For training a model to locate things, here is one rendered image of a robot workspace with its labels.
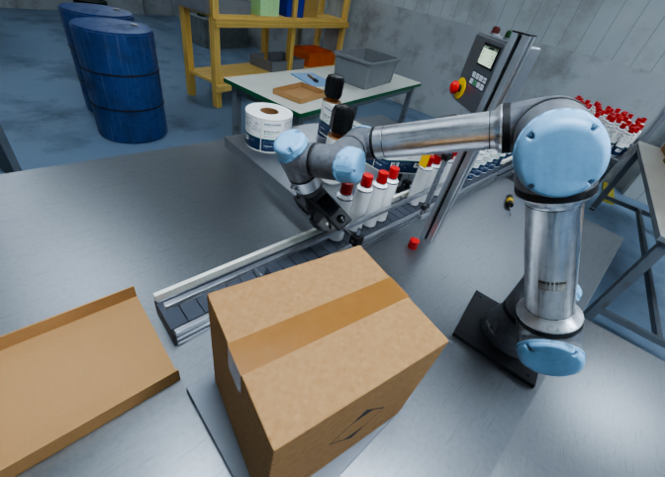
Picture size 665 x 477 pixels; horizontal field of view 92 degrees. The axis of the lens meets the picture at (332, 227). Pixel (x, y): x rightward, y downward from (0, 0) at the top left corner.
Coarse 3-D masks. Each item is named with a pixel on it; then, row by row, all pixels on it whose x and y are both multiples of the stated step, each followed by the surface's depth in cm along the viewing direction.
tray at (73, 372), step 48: (0, 336) 63; (48, 336) 68; (96, 336) 70; (144, 336) 72; (0, 384) 60; (48, 384) 61; (96, 384) 63; (144, 384) 64; (0, 432) 54; (48, 432) 56
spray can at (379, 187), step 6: (378, 174) 100; (384, 174) 98; (378, 180) 100; (384, 180) 100; (372, 186) 102; (378, 186) 100; (384, 186) 101; (372, 192) 102; (378, 192) 101; (384, 192) 102; (372, 198) 103; (378, 198) 102; (372, 204) 104; (378, 204) 104; (372, 210) 105; (366, 222) 109; (372, 222) 108
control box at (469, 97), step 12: (480, 36) 91; (492, 36) 87; (480, 48) 90; (504, 48) 81; (468, 60) 96; (528, 60) 83; (468, 72) 95; (480, 72) 90; (492, 72) 85; (528, 72) 85; (468, 84) 95; (516, 84) 87; (456, 96) 100; (468, 96) 94; (480, 96) 89; (516, 96) 89; (468, 108) 94
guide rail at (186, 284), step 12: (408, 192) 128; (288, 240) 93; (300, 240) 96; (252, 252) 86; (264, 252) 88; (228, 264) 82; (240, 264) 84; (204, 276) 78; (216, 276) 80; (168, 288) 73; (180, 288) 74; (156, 300) 72
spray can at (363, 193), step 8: (368, 176) 95; (360, 184) 98; (368, 184) 96; (360, 192) 97; (368, 192) 97; (360, 200) 99; (368, 200) 99; (352, 208) 102; (360, 208) 100; (352, 216) 103; (360, 216) 102; (360, 224) 105; (352, 232) 106
